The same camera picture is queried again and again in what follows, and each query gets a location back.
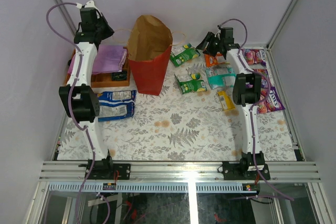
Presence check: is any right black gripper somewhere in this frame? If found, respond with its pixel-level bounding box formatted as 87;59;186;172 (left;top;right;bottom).
195;32;223;58

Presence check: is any orange Fox's candy bag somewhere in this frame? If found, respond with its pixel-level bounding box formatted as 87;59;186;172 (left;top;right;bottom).
204;54;228;68

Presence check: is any green snack packet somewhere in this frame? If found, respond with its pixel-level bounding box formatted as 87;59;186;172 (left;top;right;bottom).
175;72;207;94
170;44;200;67

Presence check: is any teal candy bag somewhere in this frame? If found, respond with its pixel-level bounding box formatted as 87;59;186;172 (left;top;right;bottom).
205;66;236;90

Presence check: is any red paper bag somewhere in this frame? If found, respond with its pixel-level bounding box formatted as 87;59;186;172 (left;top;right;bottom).
114;15;175;96

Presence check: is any white Fox's candy bag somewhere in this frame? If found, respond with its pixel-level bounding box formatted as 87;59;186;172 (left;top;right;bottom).
243;49;266;67

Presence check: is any yellow snack bar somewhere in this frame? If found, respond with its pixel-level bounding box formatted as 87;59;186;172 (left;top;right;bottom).
217;91;235;111

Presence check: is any blue Doritos chip bag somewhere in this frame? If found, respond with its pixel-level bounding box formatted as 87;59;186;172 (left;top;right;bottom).
97;90;137;122

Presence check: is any purple Fox's candy bag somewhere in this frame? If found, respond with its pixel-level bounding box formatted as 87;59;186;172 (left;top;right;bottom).
253;69;269;89
257;87;285;114

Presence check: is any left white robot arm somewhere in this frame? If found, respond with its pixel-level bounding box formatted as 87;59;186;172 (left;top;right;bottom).
59;4;115;179

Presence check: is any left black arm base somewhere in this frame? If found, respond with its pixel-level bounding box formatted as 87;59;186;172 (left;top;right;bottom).
88;156;131;180

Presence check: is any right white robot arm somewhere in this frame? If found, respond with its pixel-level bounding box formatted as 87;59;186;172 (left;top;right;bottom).
196;27;265;179

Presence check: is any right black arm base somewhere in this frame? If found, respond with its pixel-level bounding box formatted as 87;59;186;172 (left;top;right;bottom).
217;152;270;180

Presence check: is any purple plastic package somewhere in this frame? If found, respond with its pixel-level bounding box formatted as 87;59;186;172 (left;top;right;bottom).
67;45;129;76

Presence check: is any dark floral cloth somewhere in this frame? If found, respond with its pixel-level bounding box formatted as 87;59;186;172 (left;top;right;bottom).
111;71;127;81

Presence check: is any orange wooden tray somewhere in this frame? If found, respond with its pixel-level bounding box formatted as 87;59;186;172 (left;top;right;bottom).
64;47;131;89

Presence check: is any floral table mat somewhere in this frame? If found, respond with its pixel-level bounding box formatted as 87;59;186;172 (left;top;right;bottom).
56;55;296;161

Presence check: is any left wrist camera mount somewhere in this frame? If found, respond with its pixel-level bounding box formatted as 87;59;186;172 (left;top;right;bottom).
76;0;100;13

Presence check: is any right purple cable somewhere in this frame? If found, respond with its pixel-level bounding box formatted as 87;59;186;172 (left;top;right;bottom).
217;18;295;201

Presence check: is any aluminium front rail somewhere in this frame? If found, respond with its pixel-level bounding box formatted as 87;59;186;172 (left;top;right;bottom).
39;161;321;183

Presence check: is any blue white cable duct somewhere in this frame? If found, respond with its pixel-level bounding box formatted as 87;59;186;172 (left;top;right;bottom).
49;182;258;194

